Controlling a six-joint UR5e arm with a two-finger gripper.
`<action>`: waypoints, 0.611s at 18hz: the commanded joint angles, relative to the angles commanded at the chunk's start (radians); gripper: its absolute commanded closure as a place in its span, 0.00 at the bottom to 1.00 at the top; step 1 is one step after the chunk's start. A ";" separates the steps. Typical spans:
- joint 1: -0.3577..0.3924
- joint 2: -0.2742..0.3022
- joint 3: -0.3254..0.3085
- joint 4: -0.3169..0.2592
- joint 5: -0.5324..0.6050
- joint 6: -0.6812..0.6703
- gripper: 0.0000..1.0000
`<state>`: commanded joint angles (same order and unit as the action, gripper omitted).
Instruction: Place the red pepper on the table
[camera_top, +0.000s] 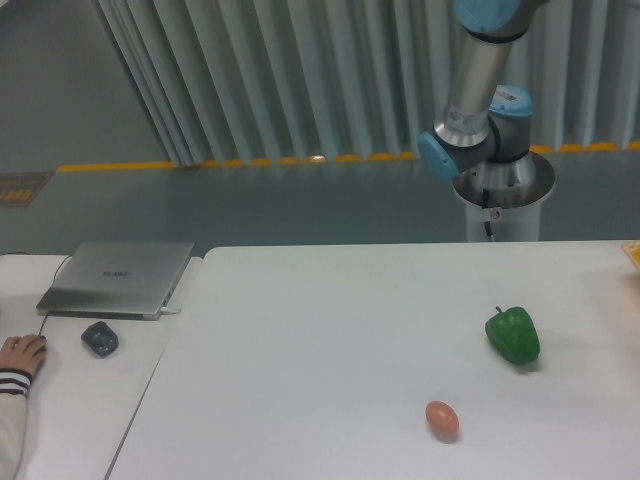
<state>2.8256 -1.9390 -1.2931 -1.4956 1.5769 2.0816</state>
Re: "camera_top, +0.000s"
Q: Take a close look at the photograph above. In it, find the person's hand on mouse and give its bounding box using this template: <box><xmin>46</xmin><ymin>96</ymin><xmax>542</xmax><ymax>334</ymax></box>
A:
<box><xmin>0</xmin><ymin>334</ymin><xmax>47</xmax><ymax>377</ymax></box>

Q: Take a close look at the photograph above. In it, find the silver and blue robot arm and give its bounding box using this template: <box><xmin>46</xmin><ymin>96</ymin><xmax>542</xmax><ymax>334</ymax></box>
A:
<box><xmin>418</xmin><ymin>1</ymin><xmax>545</xmax><ymax>180</ymax></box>

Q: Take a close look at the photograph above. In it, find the white sleeved forearm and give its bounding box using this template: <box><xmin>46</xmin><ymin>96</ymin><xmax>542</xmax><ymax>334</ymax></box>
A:
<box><xmin>1</xmin><ymin>368</ymin><xmax>31</xmax><ymax>479</ymax></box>

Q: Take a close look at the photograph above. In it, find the green bell pepper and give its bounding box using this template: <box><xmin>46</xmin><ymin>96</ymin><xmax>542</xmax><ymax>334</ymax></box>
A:
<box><xmin>485</xmin><ymin>306</ymin><xmax>541</xmax><ymax>366</ymax></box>

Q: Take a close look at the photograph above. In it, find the black charger adapter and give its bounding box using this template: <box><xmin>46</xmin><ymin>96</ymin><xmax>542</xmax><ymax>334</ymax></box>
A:
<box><xmin>81</xmin><ymin>321</ymin><xmax>119</xmax><ymax>358</ymax></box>

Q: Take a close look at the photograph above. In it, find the white side table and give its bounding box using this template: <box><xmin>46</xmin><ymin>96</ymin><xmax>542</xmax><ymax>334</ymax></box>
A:
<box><xmin>1</xmin><ymin>255</ymin><xmax>201</xmax><ymax>479</ymax></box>

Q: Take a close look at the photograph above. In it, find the silver closed laptop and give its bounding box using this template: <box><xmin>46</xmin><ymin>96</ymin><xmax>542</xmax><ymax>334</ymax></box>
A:
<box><xmin>36</xmin><ymin>242</ymin><xmax>194</xmax><ymax>320</ymax></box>

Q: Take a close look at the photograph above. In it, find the white laptop plug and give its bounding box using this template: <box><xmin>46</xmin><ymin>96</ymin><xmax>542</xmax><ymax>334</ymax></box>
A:
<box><xmin>159</xmin><ymin>307</ymin><xmax>181</xmax><ymax>316</ymax></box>

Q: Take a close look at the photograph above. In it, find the white pleated curtain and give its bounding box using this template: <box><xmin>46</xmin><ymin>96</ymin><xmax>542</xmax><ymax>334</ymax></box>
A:
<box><xmin>96</xmin><ymin>1</ymin><xmax>639</xmax><ymax>167</ymax></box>

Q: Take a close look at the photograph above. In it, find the brown egg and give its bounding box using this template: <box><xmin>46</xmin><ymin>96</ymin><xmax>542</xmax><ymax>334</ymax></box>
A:
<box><xmin>425</xmin><ymin>400</ymin><xmax>460</xmax><ymax>441</ymax></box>

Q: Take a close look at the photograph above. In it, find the yellow box at edge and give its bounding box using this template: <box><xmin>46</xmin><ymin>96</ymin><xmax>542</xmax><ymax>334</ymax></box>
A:
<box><xmin>621</xmin><ymin>240</ymin><xmax>640</xmax><ymax>271</ymax></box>

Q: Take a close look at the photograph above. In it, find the black mouse cable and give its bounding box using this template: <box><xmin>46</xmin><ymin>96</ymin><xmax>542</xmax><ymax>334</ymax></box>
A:
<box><xmin>0</xmin><ymin>251</ymin><xmax>74</xmax><ymax>337</ymax></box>

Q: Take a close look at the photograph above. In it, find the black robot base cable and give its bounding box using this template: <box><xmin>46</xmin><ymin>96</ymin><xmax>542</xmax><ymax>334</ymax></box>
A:
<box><xmin>481</xmin><ymin>188</ymin><xmax>496</xmax><ymax>243</ymax></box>

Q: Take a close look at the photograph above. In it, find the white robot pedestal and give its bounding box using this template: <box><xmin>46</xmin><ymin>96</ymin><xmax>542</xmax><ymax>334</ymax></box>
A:
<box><xmin>453</xmin><ymin>152</ymin><xmax>555</xmax><ymax>242</ymax></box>

